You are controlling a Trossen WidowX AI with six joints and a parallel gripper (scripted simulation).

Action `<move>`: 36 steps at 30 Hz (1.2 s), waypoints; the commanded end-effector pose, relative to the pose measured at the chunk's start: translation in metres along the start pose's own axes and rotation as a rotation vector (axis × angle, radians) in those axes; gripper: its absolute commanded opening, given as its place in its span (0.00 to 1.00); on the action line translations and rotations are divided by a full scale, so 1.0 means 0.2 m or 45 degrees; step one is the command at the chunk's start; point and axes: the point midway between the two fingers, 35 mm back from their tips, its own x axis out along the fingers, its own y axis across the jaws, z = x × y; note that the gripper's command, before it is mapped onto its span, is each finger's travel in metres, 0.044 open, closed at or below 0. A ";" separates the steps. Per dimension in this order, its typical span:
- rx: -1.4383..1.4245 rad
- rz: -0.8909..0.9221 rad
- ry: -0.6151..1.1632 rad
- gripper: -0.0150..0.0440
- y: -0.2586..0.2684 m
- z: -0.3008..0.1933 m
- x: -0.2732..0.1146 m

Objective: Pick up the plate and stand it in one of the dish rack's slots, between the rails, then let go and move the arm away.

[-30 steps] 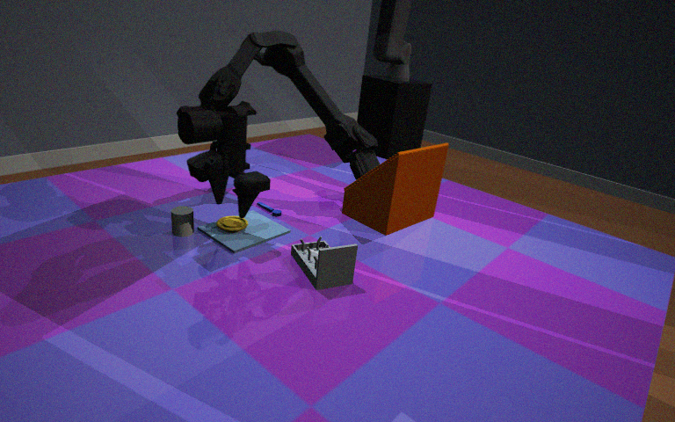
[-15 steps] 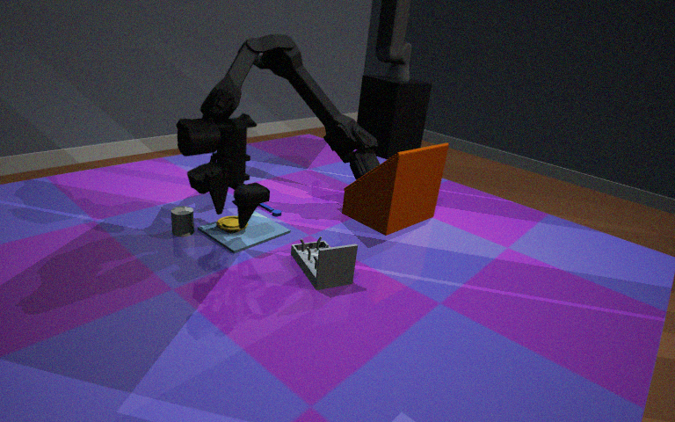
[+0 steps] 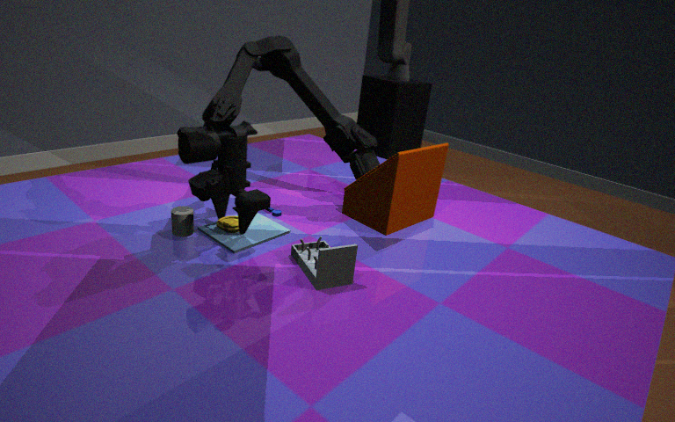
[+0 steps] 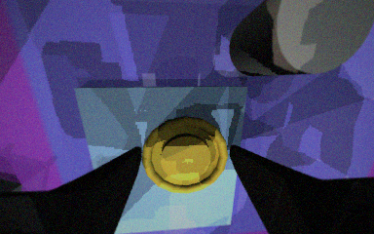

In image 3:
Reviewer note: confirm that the olive-yellow round plate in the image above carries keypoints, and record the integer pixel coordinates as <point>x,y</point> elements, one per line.
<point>228,224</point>

